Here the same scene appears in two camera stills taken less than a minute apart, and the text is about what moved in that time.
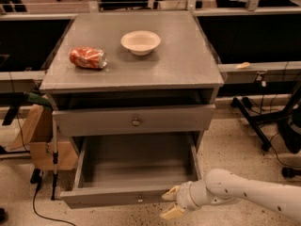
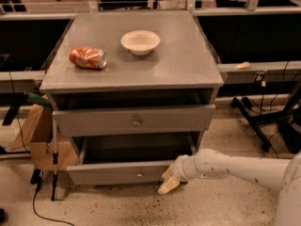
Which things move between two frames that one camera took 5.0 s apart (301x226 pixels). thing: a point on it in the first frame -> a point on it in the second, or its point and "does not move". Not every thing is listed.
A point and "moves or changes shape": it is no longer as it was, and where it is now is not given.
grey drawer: (131, 169) moves or changes shape
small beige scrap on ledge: (243, 65) does not move
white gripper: (183, 196) -> (180, 169)
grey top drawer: (135, 120) does not move
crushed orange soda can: (87, 56) does not move
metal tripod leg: (55, 155) does not move
